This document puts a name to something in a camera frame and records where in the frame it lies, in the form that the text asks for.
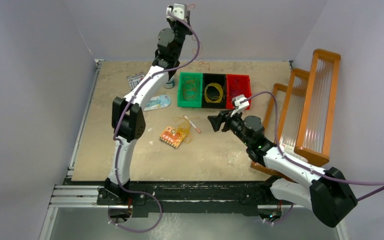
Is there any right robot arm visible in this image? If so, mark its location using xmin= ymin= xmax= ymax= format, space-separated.
xmin=207 ymin=110 xmax=358 ymax=228

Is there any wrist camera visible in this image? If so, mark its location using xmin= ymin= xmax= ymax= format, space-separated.
xmin=230 ymin=94 xmax=250 ymax=117
xmin=166 ymin=3 xmax=190 ymax=21

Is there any orange spiral notebook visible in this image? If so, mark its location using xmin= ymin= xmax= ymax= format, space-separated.
xmin=159 ymin=126 xmax=184 ymax=149

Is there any black plastic bin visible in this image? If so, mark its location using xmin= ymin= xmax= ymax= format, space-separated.
xmin=201 ymin=73 xmax=227 ymax=109

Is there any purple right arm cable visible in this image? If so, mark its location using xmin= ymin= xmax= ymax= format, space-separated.
xmin=244 ymin=91 xmax=384 ymax=227

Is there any wooden rack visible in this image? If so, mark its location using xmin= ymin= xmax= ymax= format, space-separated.
xmin=249 ymin=48 xmax=342 ymax=176

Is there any marker pen set pack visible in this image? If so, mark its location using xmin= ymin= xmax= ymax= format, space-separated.
xmin=126 ymin=71 xmax=146 ymax=90

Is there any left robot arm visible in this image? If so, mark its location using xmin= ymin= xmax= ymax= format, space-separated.
xmin=100 ymin=10 xmax=196 ymax=205

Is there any correction tape blister pack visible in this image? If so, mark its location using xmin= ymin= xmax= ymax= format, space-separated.
xmin=143 ymin=94 xmax=172 ymax=112

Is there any red plastic bin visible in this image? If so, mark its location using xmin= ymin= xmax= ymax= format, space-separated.
xmin=225 ymin=74 xmax=252 ymax=110

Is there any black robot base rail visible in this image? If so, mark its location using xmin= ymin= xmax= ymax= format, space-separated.
xmin=97 ymin=177 xmax=291 ymax=218

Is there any round paint jar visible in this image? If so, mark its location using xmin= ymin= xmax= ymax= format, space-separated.
xmin=163 ymin=79 xmax=176 ymax=89

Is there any coiled yellow cable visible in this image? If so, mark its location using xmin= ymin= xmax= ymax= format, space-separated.
xmin=204 ymin=82 xmax=224 ymax=104

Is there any green plastic bin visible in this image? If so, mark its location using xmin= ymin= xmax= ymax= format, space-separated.
xmin=177 ymin=72 xmax=203 ymax=108

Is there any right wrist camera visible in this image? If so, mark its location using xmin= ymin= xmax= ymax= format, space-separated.
xmin=230 ymin=94 xmax=250 ymax=117

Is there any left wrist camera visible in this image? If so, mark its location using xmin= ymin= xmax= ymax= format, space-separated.
xmin=166 ymin=3 xmax=190 ymax=21

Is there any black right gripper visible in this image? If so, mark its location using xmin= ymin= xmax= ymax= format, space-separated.
xmin=208 ymin=107 xmax=252 ymax=147

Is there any aluminium table edge rail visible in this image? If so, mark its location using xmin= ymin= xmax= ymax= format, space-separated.
xmin=39 ymin=59 xmax=105 ymax=240

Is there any white orange marker pen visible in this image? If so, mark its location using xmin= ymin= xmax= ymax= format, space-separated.
xmin=183 ymin=115 xmax=201 ymax=134

